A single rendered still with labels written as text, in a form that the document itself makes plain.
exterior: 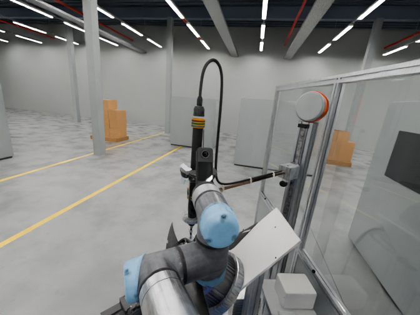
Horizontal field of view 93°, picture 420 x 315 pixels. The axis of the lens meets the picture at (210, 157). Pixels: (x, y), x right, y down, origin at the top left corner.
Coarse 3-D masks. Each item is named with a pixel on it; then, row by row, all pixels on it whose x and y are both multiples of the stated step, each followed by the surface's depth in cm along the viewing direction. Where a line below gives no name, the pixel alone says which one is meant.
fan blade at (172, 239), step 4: (172, 224) 118; (172, 228) 114; (172, 232) 112; (168, 236) 119; (172, 236) 110; (168, 240) 118; (172, 240) 109; (176, 240) 103; (168, 244) 116; (172, 244) 108; (168, 248) 115
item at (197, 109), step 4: (200, 100) 62; (200, 104) 62; (196, 108) 62; (200, 108) 62; (196, 112) 62; (200, 112) 62; (200, 116) 62; (188, 200) 71; (188, 204) 71; (192, 204) 70; (188, 208) 72; (192, 208) 71; (188, 212) 72; (192, 212) 71; (188, 216) 72; (192, 216) 72; (188, 224) 74; (192, 224) 73
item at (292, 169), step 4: (280, 164) 108; (284, 164) 108; (288, 164) 109; (292, 164) 110; (296, 164) 110; (280, 168) 108; (284, 168) 106; (288, 168) 104; (292, 168) 104; (296, 168) 106; (288, 172) 104; (292, 172) 105; (296, 172) 108; (280, 176) 108; (284, 176) 106; (288, 176) 105; (292, 176) 106; (296, 176) 109; (288, 180) 105
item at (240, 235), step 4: (248, 228) 77; (240, 232) 75; (244, 232) 72; (248, 232) 71; (240, 236) 70; (244, 236) 68; (236, 240) 68; (240, 240) 67; (232, 244) 66; (236, 244) 65; (232, 248) 64
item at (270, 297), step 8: (264, 280) 120; (272, 280) 121; (264, 288) 115; (272, 288) 115; (264, 296) 111; (272, 296) 110; (272, 304) 106; (280, 304) 106; (272, 312) 102; (296, 312) 103; (304, 312) 103; (312, 312) 103
